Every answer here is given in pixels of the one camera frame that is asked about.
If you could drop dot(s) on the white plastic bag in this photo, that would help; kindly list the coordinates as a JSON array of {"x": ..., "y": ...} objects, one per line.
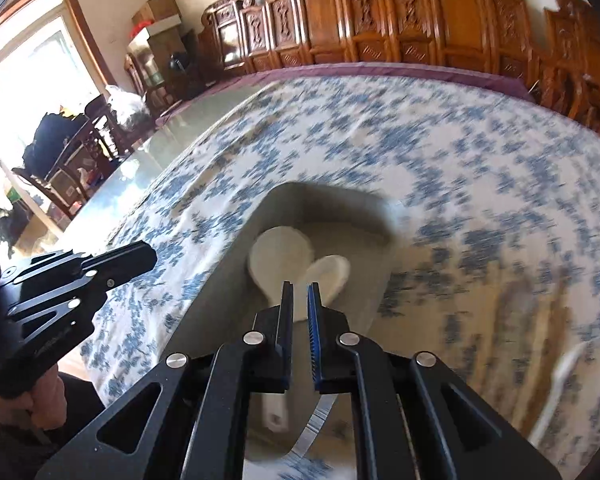
[{"x": 125, "y": 105}]

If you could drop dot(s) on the white chopstick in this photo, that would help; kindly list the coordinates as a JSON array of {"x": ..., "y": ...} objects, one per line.
[{"x": 560, "y": 380}]

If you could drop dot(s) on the brown cardboard box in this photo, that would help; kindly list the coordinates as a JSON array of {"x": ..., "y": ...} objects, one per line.
[{"x": 157, "y": 6}]

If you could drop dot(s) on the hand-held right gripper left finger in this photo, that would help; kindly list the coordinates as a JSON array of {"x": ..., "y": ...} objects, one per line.
[{"x": 280, "y": 355}]

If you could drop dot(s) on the window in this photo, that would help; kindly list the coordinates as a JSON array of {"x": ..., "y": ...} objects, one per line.
[{"x": 25, "y": 60}]

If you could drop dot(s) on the dark wooden chair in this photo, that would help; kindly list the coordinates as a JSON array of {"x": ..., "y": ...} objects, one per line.
[{"x": 80, "y": 160}]

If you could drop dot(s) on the stainless steel tray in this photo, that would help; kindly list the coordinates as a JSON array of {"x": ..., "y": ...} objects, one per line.
[{"x": 330, "y": 210}]

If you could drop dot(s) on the row of carved wooden chairs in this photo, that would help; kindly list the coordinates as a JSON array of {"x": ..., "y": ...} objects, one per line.
[{"x": 455, "y": 15}]

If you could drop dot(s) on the white spoon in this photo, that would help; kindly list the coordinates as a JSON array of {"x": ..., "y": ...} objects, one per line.
[
  {"x": 332, "y": 272},
  {"x": 280, "y": 255}
]

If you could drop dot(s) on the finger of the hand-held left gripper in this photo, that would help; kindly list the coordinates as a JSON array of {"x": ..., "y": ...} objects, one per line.
[
  {"x": 105, "y": 277},
  {"x": 130, "y": 252}
]

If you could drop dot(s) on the glass display cabinet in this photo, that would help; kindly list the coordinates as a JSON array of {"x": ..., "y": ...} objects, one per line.
[{"x": 155, "y": 65}]

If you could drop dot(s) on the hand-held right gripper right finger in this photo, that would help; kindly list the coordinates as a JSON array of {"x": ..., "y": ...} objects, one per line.
[{"x": 314, "y": 345}]

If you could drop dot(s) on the black bag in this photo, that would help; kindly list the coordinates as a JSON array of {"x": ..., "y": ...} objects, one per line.
[{"x": 52, "y": 140}]

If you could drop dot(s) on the person's left hand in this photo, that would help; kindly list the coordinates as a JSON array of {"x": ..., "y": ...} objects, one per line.
[{"x": 35, "y": 402}]

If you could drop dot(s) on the blue floral tablecloth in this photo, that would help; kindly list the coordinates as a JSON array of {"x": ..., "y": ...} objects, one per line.
[{"x": 380, "y": 135}]

